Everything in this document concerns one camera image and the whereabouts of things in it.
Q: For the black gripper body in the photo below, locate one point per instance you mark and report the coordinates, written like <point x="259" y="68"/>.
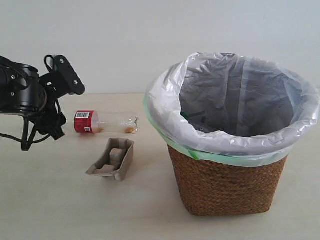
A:
<point x="48" y="121"/>

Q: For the red label clear bottle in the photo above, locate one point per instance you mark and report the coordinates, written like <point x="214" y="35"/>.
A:
<point x="94" y="122"/>

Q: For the grey cardboard pulp tray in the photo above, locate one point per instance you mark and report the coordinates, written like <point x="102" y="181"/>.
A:
<point x="115" y="160"/>

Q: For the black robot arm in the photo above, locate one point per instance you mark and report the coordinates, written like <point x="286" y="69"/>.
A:
<point x="26" y="94"/>

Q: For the woven brown wicker basket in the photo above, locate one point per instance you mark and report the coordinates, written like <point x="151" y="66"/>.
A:
<point x="207" y="188"/>

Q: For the white plastic bin liner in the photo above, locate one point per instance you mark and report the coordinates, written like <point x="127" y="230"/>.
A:
<point x="231" y="109"/>

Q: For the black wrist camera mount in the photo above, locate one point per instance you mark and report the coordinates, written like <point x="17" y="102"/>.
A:
<point x="61" y="76"/>

